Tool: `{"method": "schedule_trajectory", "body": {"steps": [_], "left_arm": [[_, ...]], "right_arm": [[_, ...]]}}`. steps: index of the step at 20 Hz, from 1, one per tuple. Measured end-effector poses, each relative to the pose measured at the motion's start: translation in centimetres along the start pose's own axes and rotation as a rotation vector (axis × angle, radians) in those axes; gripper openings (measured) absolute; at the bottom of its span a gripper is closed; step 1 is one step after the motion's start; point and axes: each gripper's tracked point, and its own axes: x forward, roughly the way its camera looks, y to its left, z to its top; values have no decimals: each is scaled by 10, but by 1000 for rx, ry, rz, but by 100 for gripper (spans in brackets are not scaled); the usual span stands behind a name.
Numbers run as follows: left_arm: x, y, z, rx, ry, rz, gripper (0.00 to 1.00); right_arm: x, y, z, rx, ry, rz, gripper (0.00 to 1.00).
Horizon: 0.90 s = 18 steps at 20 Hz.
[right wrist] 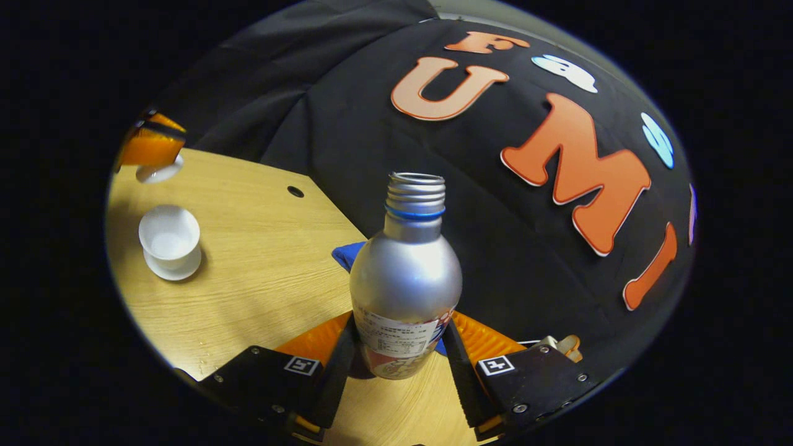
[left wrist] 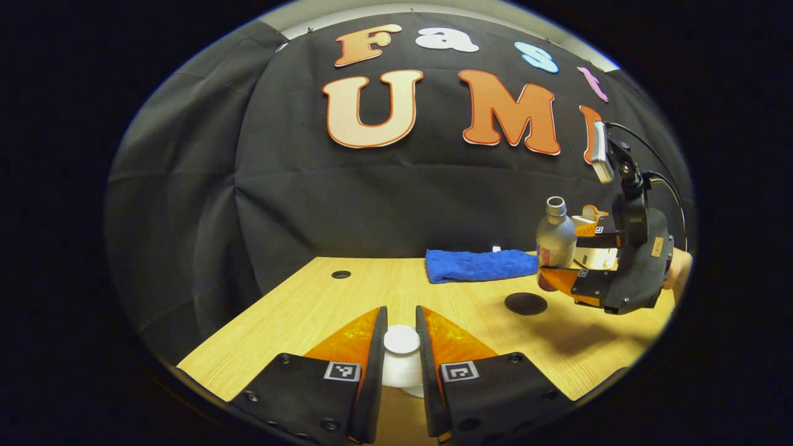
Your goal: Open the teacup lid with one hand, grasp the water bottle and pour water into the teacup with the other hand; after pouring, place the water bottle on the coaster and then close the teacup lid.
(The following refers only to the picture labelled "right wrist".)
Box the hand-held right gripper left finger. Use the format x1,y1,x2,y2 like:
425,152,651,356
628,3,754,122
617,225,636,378
198,312,359,442

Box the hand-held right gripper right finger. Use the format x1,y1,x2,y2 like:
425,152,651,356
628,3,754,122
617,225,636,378
441,313,590,442

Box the dark round coaster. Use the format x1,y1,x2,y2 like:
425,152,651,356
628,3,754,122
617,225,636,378
347,347,380,380

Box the white teacup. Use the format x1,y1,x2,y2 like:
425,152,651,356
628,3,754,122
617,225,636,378
138,205,201,272

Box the silver water bottle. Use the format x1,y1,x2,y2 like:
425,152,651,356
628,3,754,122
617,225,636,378
349,172,463,380

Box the toast slice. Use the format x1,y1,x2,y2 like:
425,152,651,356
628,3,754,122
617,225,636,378
558,334,584,364

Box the blue towel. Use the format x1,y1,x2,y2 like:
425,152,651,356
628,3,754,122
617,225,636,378
331,242,366,273

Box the white saucer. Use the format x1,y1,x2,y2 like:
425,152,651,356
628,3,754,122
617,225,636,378
144,248,203,282

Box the black backdrop cloth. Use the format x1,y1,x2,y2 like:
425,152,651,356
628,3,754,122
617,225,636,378
146,0,696,378

